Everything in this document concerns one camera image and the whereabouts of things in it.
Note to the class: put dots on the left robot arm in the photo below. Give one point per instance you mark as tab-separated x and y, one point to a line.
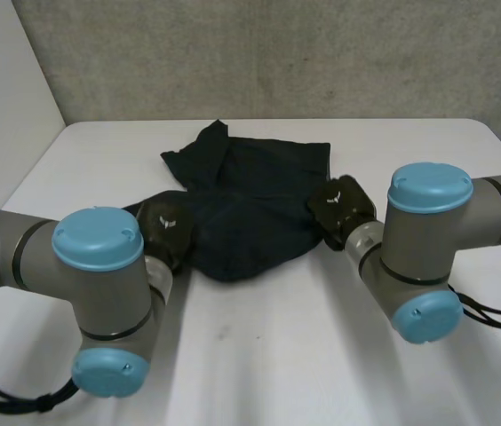
108	302

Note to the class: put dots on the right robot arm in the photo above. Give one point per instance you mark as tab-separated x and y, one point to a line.
415	239

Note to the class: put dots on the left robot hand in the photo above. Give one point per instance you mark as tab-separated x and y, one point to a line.
166	228

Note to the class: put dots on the dark blue shorts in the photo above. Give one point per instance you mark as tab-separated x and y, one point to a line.
250	213

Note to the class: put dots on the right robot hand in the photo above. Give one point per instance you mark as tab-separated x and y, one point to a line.
339	208

